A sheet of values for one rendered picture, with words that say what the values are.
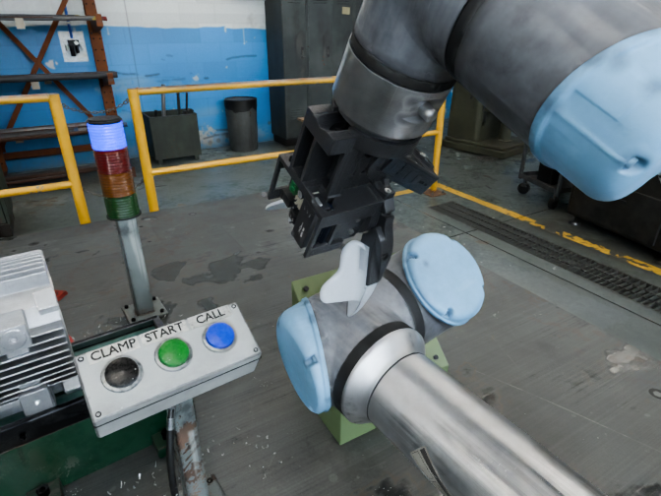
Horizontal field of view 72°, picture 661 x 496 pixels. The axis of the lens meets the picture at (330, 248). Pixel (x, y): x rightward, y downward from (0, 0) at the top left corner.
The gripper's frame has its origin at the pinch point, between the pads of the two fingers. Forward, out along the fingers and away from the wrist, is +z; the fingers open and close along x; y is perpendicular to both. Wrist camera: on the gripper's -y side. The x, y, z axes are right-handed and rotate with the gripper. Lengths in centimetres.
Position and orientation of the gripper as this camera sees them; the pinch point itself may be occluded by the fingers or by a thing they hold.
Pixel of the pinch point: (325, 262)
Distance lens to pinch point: 49.2
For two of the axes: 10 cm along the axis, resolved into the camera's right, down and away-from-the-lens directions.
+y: -8.2, 2.5, -5.2
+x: 5.0, 7.6, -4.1
